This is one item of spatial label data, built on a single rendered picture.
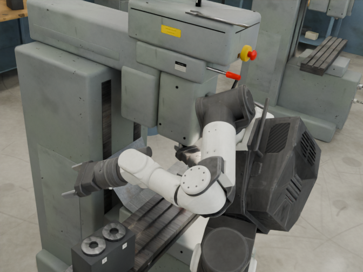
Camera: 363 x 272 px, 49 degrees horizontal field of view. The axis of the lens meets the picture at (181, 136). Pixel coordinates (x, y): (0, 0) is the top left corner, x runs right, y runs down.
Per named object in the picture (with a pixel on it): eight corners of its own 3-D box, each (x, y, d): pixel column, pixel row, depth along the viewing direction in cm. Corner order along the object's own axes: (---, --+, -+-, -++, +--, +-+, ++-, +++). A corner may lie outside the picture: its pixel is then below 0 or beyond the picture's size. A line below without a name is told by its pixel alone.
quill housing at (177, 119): (212, 131, 186) (222, 68, 170) (189, 150, 171) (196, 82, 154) (179, 119, 194) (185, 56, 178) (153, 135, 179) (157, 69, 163)
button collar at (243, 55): (250, 59, 152) (253, 44, 149) (243, 63, 148) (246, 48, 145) (246, 58, 153) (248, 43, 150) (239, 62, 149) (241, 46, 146)
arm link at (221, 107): (249, 136, 108) (249, 101, 117) (237, 115, 102) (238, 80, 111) (210, 145, 113) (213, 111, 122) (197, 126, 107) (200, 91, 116)
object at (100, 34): (184, 70, 182) (188, 27, 172) (155, 85, 165) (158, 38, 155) (62, 31, 217) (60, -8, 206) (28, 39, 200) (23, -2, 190)
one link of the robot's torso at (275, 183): (314, 252, 117) (330, 148, 132) (268, 207, 94) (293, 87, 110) (228, 240, 135) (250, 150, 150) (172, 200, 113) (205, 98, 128)
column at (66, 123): (143, 259, 284) (154, 49, 203) (96, 306, 249) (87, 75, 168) (92, 228, 305) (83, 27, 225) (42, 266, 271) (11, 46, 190)
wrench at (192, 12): (251, 27, 133) (251, 24, 132) (246, 29, 130) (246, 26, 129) (190, 11, 144) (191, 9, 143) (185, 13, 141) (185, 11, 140)
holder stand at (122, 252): (134, 266, 165) (136, 231, 154) (92, 299, 150) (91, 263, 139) (115, 250, 171) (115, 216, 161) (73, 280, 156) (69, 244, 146)
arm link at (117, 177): (122, 196, 120) (154, 190, 115) (101, 176, 113) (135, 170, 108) (130, 165, 127) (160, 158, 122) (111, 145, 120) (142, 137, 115)
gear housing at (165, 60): (230, 69, 169) (234, 46, 164) (202, 86, 151) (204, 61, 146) (167, 49, 184) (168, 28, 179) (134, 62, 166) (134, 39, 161)
